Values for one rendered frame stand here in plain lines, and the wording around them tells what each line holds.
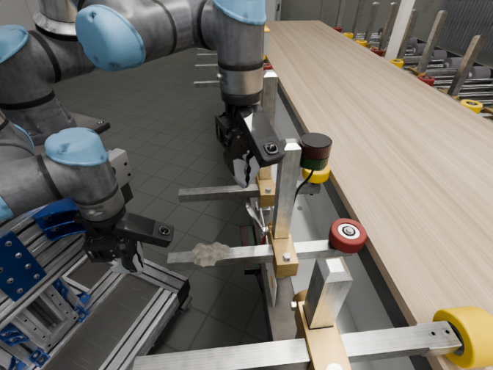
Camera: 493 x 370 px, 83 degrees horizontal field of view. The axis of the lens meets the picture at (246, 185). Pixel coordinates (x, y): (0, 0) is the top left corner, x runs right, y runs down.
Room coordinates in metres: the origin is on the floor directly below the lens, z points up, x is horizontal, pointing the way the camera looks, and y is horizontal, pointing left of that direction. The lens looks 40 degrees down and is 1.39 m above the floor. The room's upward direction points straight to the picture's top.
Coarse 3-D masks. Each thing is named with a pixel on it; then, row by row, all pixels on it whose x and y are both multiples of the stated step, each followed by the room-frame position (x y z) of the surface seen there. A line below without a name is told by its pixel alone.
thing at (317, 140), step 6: (306, 138) 0.45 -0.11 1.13; (312, 138) 0.45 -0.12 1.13; (318, 138) 0.45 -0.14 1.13; (324, 138) 0.45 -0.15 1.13; (306, 144) 0.43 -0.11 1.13; (312, 144) 0.43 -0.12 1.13; (318, 144) 0.43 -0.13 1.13; (324, 144) 0.43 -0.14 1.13; (300, 168) 0.43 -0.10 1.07; (312, 174) 0.45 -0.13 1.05; (306, 180) 0.45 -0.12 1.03; (300, 186) 0.45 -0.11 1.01; (294, 198) 0.45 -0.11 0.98
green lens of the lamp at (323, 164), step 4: (328, 156) 0.43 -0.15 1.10; (300, 160) 0.44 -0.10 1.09; (304, 160) 0.43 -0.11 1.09; (308, 160) 0.42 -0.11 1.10; (312, 160) 0.42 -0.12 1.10; (316, 160) 0.42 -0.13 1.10; (320, 160) 0.42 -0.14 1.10; (324, 160) 0.42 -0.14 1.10; (328, 160) 0.43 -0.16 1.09; (300, 164) 0.43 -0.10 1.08; (304, 164) 0.43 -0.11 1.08; (308, 164) 0.42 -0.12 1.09; (312, 164) 0.42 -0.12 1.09; (316, 164) 0.42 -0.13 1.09; (320, 164) 0.42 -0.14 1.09; (324, 164) 0.43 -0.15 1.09; (308, 168) 0.42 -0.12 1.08; (312, 168) 0.42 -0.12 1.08; (316, 168) 0.42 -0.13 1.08; (320, 168) 0.42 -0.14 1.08
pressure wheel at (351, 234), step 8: (336, 224) 0.44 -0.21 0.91; (344, 224) 0.44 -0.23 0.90; (352, 224) 0.44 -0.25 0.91; (360, 224) 0.44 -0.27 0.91; (336, 232) 0.41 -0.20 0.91; (344, 232) 0.42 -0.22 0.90; (352, 232) 0.41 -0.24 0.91; (360, 232) 0.41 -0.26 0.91; (336, 240) 0.40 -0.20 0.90; (344, 240) 0.39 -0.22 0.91; (352, 240) 0.39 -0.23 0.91; (360, 240) 0.39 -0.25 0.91; (336, 248) 0.39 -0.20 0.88; (344, 248) 0.38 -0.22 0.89; (352, 248) 0.38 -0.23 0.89; (360, 248) 0.39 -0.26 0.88
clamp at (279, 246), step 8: (272, 232) 0.44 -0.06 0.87; (272, 240) 0.42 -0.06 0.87; (280, 240) 0.42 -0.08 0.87; (288, 240) 0.42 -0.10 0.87; (272, 248) 0.40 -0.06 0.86; (280, 248) 0.40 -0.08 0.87; (288, 248) 0.40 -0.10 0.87; (280, 256) 0.37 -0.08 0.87; (296, 256) 0.37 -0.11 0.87; (280, 264) 0.35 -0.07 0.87; (288, 264) 0.36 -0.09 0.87; (296, 264) 0.36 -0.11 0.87; (280, 272) 0.35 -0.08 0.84; (288, 272) 0.36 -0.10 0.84; (296, 272) 0.36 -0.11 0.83
